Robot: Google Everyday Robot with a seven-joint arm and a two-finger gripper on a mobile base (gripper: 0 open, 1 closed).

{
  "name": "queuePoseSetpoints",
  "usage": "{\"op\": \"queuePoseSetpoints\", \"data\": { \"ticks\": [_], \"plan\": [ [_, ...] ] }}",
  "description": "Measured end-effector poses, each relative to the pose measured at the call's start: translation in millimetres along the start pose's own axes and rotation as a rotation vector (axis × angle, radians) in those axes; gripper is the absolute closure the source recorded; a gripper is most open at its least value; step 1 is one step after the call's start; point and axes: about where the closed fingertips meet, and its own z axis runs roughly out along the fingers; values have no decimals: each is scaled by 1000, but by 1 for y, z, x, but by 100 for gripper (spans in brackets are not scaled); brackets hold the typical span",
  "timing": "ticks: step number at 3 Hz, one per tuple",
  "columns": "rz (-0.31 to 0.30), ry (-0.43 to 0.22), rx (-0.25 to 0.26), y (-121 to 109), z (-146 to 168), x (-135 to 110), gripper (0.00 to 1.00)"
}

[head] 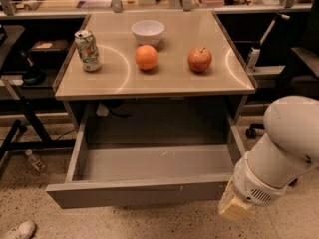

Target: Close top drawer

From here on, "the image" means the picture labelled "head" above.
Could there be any white gripper with vent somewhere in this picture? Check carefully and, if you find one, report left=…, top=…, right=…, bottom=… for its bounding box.
left=218, top=152, right=287, bottom=221

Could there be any grey top drawer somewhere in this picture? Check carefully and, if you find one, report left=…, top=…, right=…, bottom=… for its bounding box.
left=47, top=100, right=242, bottom=208

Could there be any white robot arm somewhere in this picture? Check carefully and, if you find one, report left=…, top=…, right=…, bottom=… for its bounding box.
left=218, top=96, right=319, bottom=221

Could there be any grey cabinet with beige top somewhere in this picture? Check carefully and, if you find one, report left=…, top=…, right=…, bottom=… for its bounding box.
left=52, top=9, right=258, bottom=133

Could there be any black office chair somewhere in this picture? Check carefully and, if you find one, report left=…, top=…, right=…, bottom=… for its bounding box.
left=248, top=2, right=319, bottom=188

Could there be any red apple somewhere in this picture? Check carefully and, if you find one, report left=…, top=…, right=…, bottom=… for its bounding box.
left=187, top=47, right=212, bottom=73

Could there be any orange fruit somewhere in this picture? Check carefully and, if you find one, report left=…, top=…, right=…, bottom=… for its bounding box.
left=135, top=45, right=158, bottom=70

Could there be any white bowl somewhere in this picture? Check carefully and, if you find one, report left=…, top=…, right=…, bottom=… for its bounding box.
left=131, top=20, right=165, bottom=46

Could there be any plastic water bottle on floor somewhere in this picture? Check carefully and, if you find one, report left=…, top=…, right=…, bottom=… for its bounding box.
left=25, top=149, right=46, bottom=172

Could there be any white shoe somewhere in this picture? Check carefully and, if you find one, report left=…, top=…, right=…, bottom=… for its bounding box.
left=0, top=221, right=37, bottom=239

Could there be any green white soda can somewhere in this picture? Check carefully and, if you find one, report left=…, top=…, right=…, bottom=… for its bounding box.
left=74, top=30, right=101, bottom=72

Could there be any black joystick device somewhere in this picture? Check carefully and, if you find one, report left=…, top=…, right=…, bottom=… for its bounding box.
left=20, top=51, right=46, bottom=86

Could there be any black box on shelf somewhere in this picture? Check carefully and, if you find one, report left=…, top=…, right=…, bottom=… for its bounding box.
left=29, top=39, right=70, bottom=61

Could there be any black folding stand left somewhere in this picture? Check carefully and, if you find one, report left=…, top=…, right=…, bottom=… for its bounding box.
left=0, top=25, right=77, bottom=177

